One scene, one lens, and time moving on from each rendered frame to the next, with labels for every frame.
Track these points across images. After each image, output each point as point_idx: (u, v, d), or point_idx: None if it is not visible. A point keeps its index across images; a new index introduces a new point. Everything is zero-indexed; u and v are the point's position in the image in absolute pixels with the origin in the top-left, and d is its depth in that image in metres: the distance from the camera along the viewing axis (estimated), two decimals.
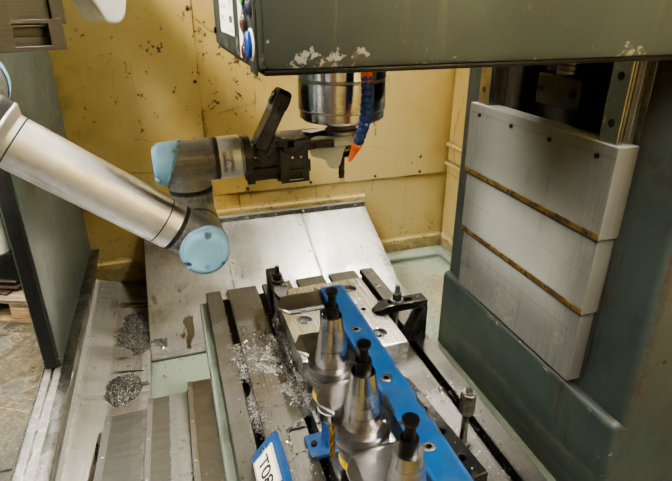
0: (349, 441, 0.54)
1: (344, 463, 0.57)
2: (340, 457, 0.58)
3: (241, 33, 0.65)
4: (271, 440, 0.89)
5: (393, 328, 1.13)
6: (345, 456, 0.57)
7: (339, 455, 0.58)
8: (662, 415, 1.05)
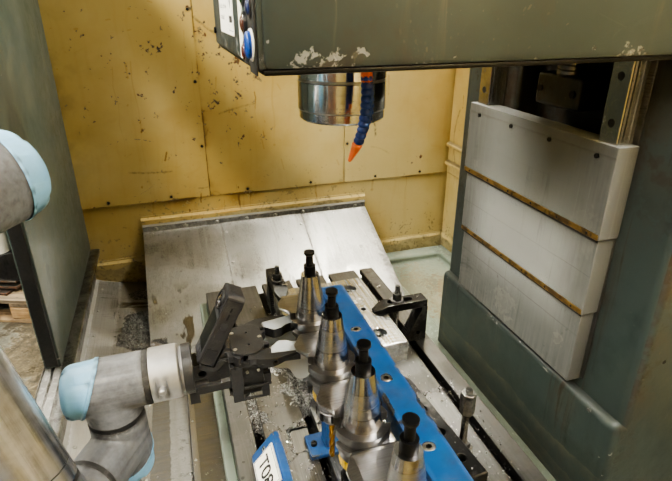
0: (349, 441, 0.54)
1: (344, 463, 0.57)
2: (340, 457, 0.58)
3: (241, 33, 0.65)
4: (271, 440, 0.89)
5: (393, 328, 1.13)
6: (345, 456, 0.57)
7: (339, 455, 0.58)
8: (662, 415, 1.05)
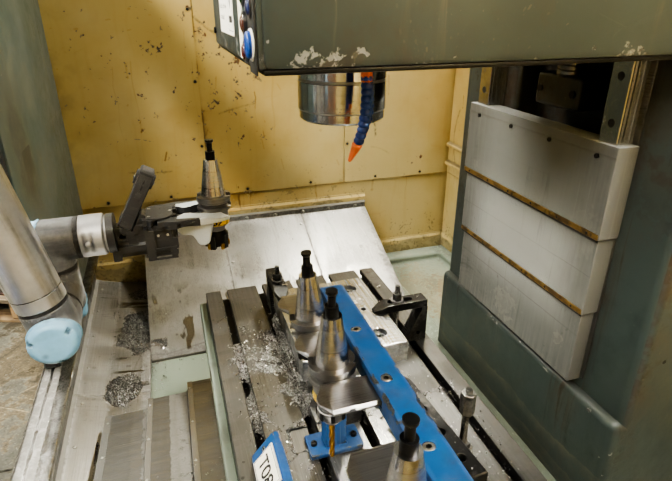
0: (202, 200, 0.93)
1: None
2: None
3: (241, 33, 0.65)
4: (271, 440, 0.89)
5: (393, 328, 1.13)
6: None
7: None
8: (662, 415, 1.05)
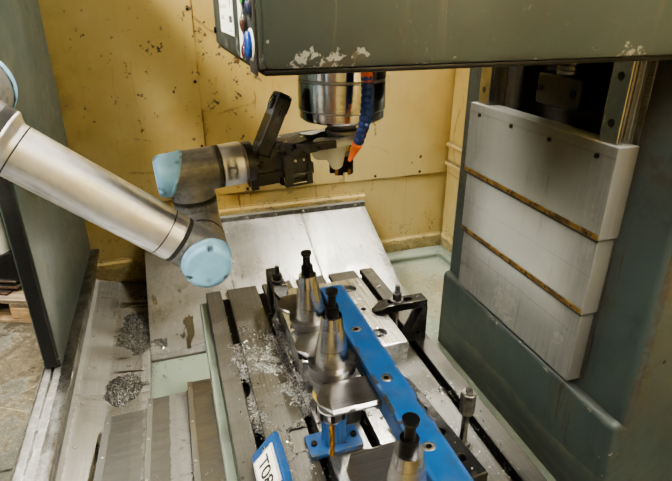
0: None
1: None
2: None
3: (241, 33, 0.65)
4: (271, 440, 0.89)
5: (393, 328, 1.13)
6: None
7: None
8: (662, 415, 1.05)
